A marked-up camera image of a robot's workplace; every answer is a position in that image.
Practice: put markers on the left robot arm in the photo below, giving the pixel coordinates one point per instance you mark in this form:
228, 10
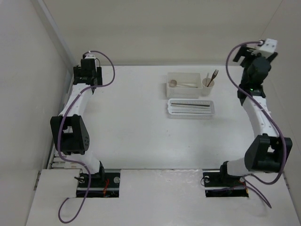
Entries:
93, 166

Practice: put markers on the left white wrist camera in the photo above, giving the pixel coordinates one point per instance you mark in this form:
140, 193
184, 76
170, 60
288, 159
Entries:
88, 55

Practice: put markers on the white paper cup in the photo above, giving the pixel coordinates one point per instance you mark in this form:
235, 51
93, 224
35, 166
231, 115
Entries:
206, 90

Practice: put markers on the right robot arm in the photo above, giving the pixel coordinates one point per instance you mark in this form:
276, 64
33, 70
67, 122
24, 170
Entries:
270, 149

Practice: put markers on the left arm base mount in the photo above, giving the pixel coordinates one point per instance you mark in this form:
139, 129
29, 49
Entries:
105, 187

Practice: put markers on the white perforated basket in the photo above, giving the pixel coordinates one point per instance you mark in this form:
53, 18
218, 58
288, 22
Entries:
190, 101

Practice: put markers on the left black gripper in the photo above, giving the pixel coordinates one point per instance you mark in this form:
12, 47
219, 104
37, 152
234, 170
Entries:
97, 75

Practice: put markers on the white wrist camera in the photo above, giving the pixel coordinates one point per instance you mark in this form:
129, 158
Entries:
88, 55
265, 48

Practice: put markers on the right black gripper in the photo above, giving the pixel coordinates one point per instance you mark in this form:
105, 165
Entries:
242, 52

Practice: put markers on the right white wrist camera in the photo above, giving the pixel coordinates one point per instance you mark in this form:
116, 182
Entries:
265, 48

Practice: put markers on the black chopstick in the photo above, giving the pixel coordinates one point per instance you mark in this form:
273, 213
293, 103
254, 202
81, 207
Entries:
204, 105

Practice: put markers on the brown fork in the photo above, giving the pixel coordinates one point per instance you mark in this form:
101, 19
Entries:
213, 77

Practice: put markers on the white rectangular bin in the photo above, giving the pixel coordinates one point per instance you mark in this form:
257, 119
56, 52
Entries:
184, 92

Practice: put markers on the dark grey chopstick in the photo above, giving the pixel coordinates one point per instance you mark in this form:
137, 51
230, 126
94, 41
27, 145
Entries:
189, 105

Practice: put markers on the silver metal chopstick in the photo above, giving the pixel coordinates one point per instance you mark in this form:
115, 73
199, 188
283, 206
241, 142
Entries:
190, 111

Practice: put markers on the beige wooden spoon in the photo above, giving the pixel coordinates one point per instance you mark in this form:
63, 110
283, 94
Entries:
174, 84

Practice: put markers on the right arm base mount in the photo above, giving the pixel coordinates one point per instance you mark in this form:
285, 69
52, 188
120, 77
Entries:
216, 186

